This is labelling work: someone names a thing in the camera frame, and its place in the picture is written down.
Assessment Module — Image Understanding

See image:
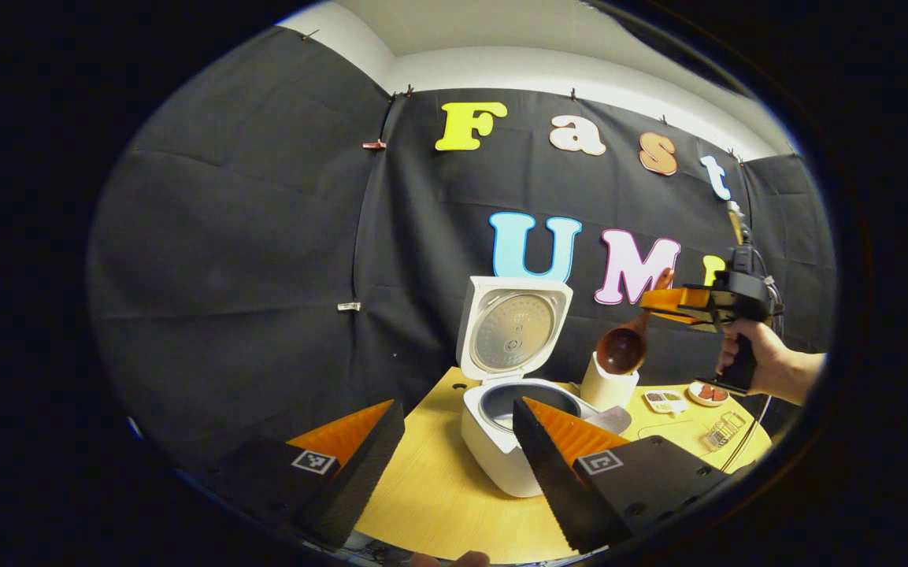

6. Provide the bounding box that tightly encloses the metal wire chopstick holder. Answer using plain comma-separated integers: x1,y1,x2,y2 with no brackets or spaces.
703,410,747,451

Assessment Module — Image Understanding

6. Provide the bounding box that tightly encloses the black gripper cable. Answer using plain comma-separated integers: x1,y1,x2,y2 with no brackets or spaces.
721,392,776,473

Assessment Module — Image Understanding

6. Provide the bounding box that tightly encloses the white divided bean dish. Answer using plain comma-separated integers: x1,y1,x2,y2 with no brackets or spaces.
643,390,691,416

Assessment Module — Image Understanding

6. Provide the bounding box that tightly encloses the white toaster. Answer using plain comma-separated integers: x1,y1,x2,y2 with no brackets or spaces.
580,350,641,412

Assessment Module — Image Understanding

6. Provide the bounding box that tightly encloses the black backdrop cloth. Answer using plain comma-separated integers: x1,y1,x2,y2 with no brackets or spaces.
87,28,836,473

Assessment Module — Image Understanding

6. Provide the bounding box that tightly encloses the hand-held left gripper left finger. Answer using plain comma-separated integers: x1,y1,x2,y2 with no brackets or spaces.
209,398,407,550

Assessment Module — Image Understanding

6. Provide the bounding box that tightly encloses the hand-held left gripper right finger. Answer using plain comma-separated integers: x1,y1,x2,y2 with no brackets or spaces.
512,396,738,554

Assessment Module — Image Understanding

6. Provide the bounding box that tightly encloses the brown wooden spoon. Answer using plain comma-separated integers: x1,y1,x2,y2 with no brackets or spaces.
595,268,676,376

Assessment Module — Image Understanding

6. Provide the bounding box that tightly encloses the white round plate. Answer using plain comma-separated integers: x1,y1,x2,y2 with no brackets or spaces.
687,381,732,407

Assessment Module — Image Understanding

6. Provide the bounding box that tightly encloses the white rice cooker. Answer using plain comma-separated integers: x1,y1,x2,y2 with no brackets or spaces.
455,276,634,498

